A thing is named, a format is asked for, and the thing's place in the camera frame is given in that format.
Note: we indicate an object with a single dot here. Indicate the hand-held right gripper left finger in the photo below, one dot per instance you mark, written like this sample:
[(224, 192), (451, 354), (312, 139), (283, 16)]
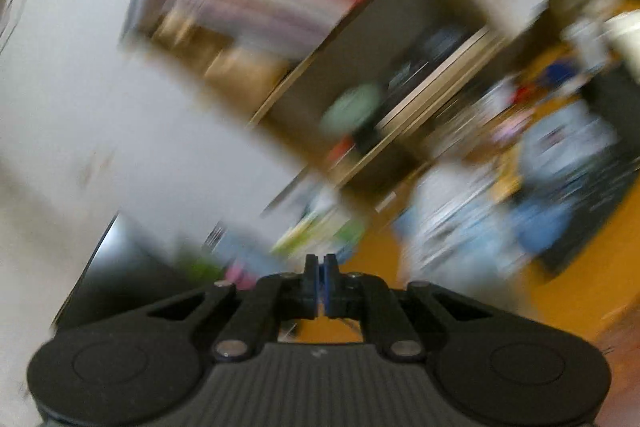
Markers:
[(311, 282)]

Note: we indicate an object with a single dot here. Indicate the white blue sneaker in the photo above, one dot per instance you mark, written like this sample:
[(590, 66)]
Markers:
[(450, 207)]

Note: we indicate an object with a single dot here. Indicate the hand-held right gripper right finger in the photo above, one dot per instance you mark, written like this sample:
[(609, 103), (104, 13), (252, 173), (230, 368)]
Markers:
[(330, 282)]

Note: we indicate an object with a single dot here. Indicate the wooden bookshelf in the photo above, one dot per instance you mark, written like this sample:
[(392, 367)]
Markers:
[(280, 107)]

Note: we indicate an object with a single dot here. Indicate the black computer monitor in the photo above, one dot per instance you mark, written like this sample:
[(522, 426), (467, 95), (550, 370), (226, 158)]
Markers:
[(125, 277)]

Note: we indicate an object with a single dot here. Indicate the black box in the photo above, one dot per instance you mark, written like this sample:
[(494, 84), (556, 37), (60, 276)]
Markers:
[(600, 207)]

